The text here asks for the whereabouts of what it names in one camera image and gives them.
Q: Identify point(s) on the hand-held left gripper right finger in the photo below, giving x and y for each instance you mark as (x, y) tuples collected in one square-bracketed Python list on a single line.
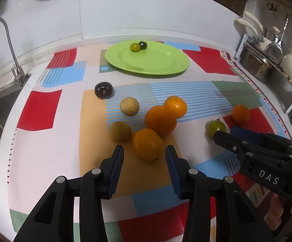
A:
[(171, 166)]

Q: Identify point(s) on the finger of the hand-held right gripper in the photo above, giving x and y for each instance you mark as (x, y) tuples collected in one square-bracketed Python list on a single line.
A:
[(246, 134), (228, 141)]

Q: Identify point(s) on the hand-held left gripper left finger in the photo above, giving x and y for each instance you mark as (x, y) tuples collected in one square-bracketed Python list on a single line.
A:
[(117, 166)]

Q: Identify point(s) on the green tomato with stem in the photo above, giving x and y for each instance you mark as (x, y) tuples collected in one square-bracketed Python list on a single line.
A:
[(214, 127)]

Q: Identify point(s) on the small orange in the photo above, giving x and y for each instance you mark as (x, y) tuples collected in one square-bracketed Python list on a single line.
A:
[(240, 114)]

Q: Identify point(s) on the beige round fruit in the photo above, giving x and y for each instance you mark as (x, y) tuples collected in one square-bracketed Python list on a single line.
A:
[(129, 107), (120, 131)]

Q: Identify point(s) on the large orange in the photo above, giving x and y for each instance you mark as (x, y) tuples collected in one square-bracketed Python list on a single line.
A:
[(161, 120)]

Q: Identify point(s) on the dark purple plum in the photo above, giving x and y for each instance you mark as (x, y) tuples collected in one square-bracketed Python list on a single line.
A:
[(103, 90)]

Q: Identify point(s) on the green plate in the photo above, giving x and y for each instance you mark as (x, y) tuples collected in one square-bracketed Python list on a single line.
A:
[(156, 63)]

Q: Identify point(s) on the person's right hand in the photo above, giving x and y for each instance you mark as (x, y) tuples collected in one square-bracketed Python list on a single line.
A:
[(274, 211)]

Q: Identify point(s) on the colourful patterned table mat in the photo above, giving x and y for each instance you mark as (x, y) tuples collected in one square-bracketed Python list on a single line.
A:
[(60, 156)]

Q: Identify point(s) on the steel cooking pot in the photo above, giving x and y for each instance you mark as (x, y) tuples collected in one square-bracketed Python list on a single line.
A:
[(255, 61)]

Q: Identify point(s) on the metal dish rack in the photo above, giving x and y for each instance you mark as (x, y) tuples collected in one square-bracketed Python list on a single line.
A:
[(241, 48)]

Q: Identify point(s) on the metal spatula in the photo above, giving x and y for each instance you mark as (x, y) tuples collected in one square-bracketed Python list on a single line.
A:
[(274, 48)]

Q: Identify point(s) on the small green tomato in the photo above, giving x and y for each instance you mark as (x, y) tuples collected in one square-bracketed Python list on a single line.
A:
[(135, 47)]

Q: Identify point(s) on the small dark round fruit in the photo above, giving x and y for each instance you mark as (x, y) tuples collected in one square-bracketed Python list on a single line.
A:
[(143, 45)]

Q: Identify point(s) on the black scissors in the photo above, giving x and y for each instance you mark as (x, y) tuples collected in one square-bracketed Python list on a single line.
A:
[(272, 7)]

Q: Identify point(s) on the steel kitchen faucet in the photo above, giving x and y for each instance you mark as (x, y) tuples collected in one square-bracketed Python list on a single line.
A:
[(8, 34)]

